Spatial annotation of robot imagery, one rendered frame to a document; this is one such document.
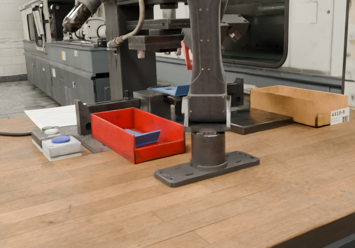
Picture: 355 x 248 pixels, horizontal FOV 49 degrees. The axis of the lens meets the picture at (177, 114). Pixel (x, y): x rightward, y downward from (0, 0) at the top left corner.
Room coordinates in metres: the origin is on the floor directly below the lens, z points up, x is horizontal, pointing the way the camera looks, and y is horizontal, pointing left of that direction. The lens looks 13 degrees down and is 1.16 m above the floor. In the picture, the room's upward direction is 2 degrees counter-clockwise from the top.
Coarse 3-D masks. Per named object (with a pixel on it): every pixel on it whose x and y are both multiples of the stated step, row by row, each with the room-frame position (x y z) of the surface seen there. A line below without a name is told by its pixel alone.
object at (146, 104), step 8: (136, 96) 1.09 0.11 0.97; (184, 96) 1.08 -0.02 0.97; (144, 104) 1.05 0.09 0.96; (152, 104) 1.03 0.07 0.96; (160, 104) 1.04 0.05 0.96; (168, 104) 1.05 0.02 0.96; (176, 104) 1.17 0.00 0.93; (152, 112) 1.03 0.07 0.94; (160, 112) 1.04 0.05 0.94; (168, 112) 1.05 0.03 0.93; (176, 112) 1.17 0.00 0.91
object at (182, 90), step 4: (188, 84) 1.01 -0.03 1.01; (152, 88) 1.13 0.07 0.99; (156, 88) 1.12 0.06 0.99; (160, 88) 1.12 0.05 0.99; (164, 88) 1.12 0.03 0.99; (168, 88) 1.12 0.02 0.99; (172, 88) 1.11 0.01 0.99; (176, 88) 1.00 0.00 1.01; (180, 88) 1.00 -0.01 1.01; (184, 88) 1.01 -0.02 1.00; (188, 88) 1.02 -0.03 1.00; (168, 92) 1.05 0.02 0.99; (172, 92) 1.05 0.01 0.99; (176, 92) 1.00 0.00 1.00; (180, 92) 1.01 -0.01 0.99; (184, 92) 1.02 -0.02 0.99; (188, 92) 1.02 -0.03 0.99
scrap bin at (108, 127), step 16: (112, 112) 0.97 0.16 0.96; (128, 112) 1.00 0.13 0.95; (144, 112) 0.95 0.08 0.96; (96, 128) 0.92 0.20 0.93; (112, 128) 0.83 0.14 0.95; (128, 128) 1.00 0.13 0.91; (144, 128) 0.95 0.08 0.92; (160, 128) 0.88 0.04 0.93; (176, 128) 0.82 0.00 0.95; (112, 144) 0.83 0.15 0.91; (128, 144) 0.75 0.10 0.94; (160, 144) 0.77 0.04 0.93; (176, 144) 0.78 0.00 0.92; (144, 160) 0.75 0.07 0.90
